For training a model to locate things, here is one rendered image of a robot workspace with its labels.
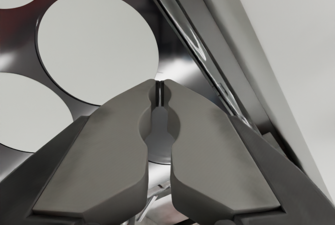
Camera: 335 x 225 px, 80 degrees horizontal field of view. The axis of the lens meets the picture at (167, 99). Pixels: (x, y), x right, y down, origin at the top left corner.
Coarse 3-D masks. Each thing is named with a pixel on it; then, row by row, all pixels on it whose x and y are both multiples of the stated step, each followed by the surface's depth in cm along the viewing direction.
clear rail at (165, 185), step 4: (168, 180) 27; (160, 184) 27; (164, 184) 27; (168, 184) 26; (152, 188) 27; (156, 188) 27; (160, 188) 27; (164, 188) 27; (168, 188) 27; (148, 192) 27; (152, 192) 27; (156, 192) 27; (160, 192) 27; (148, 196) 28; (152, 196) 28
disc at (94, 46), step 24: (72, 0) 15; (96, 0) 15; (120, 0) 15; (48, 24) 16; (72, 24) 16; (96, 24) 16; (120, 24) 16; (144, 24) 16; (48, 48) 17; (72, 48) 17; (96, 48) 17; (120, 48) 17; (144, 48) 17; (48, 72) 18; (72, 72) 18; (96, 72) 18; (120, 72) 18; (144, 72) 18; (96, 96) 19
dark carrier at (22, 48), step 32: (32, 0) 15; (128, 0) 15; (0, 32) 16; (32, 32) 16; (160, 32) 16; (0, 64) 17; (32, 64) 17; (160, 64) 18; (192, 64) 18; (64, 96) 19; (160, 96) 19; (160, 128) 22; (0, 160) 24; (160, 160) 24
